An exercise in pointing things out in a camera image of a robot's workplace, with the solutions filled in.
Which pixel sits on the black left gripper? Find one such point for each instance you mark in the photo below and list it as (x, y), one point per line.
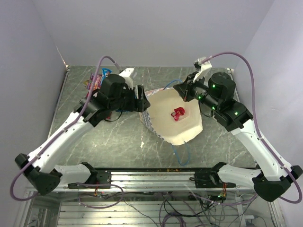
(139, 104)

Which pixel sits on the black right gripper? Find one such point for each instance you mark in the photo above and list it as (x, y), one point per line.
(185, 89)

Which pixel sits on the pink small candy packet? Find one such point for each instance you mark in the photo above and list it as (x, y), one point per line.
(177, 113)

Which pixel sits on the blue M&M candy packet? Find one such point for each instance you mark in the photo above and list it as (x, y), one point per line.
(106, 72)

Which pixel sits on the purple FOXS candy bag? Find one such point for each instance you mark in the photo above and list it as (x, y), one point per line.
(96, 85)

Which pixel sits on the blue checkered paper bag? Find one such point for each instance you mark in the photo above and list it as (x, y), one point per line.
(157, 118)

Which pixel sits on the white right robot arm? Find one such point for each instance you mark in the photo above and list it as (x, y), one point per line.
(274, 175)

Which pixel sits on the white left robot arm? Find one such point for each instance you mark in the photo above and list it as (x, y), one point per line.
(41, 168)

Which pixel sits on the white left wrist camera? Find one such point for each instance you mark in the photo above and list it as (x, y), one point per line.
(127, 75)

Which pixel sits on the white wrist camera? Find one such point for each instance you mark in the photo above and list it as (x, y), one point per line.
(202, 67)
(127, 75)

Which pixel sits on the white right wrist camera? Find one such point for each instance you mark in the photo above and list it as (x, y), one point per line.
(202, 67)

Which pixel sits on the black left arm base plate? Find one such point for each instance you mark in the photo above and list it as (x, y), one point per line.
(100, 179)

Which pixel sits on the aluminium frame rail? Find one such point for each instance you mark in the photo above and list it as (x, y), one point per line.
(127, 180)

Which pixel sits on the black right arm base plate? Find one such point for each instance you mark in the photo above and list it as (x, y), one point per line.
(205, 178)

